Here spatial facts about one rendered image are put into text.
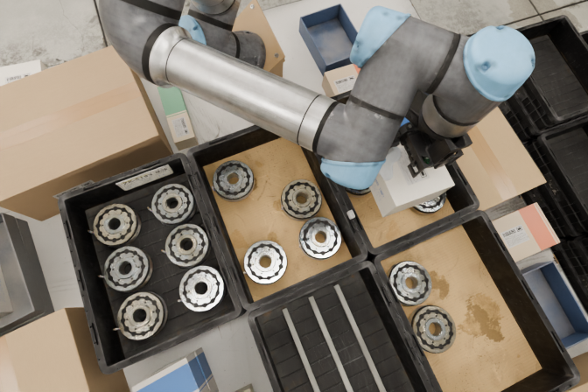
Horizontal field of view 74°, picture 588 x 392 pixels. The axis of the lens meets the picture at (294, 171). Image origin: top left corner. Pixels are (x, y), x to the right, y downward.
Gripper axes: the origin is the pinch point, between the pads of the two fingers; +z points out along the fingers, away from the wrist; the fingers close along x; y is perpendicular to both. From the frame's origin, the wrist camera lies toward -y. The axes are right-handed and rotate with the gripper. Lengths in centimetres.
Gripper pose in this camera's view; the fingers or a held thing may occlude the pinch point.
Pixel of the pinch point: (397, 152)
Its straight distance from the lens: 78.4
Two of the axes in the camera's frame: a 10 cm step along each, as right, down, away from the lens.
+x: 9.4, -3.2, 1.6
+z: -0.5, 3.2, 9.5
